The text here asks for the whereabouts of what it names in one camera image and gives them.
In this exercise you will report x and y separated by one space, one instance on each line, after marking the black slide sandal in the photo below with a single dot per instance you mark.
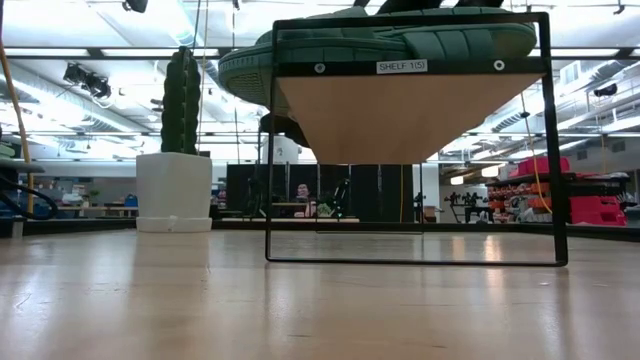
287 129

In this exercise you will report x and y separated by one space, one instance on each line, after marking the blue background item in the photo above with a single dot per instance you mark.
131 201

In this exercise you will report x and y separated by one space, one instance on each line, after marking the white plant pot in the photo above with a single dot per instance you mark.
172 185

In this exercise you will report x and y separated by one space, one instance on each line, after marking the grey flat plate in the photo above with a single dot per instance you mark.
20 166

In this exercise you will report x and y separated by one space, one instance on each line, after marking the white pot saucer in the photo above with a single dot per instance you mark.
172 225

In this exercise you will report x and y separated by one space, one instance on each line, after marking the small white post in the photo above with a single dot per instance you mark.
17 227

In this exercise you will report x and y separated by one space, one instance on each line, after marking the white background box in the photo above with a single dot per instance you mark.
287 150

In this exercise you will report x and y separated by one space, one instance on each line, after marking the tall green cactus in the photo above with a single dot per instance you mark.
180 100

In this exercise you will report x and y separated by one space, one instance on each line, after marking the small black ceiling fixture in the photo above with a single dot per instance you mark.
606 91

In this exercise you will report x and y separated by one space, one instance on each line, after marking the black ceiling device cluster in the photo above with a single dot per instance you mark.
87 80

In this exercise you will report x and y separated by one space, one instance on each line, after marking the red and black tool cart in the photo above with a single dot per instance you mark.
600 210

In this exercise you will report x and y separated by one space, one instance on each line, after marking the black partition panels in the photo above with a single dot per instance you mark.
380 195

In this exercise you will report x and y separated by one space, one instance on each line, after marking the black frame wooden board shelf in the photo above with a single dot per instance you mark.
400 115

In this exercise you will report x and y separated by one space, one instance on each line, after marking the person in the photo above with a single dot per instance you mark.
303 191

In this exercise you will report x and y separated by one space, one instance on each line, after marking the background wooden desk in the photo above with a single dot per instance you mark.
95 208

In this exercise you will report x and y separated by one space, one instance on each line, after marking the small green object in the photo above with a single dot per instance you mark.
6 151

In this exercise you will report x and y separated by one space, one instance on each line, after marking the black background rack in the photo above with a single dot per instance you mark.
470 200

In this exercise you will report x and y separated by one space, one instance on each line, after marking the black table border strip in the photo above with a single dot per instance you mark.
75 226

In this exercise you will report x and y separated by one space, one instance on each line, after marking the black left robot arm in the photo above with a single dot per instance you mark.
136 5

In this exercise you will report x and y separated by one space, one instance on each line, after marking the black background tripod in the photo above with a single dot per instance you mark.
419 200

